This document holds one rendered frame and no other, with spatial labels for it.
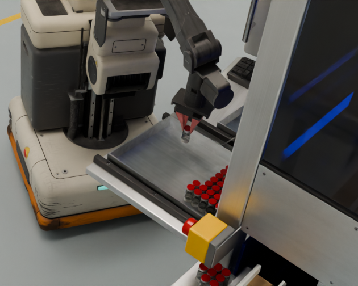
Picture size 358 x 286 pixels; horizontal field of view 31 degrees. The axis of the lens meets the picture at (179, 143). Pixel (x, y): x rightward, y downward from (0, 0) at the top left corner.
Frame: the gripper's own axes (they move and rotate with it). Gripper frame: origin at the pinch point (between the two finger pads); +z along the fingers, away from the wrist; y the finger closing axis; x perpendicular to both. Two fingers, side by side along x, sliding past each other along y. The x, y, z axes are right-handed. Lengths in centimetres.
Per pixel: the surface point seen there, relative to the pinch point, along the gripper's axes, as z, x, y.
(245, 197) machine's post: -13.5, -28.5, 22.5
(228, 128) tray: 8.8, 16.8, 7.4
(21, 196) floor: 105, 38, -74
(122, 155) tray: 11.8, -6.8, -14.1
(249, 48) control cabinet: 21, 79, -4
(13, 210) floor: 105, 29, -72
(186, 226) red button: -3.4, -33.6, 13.0
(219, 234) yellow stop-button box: -6.1, -34.3, 20.4
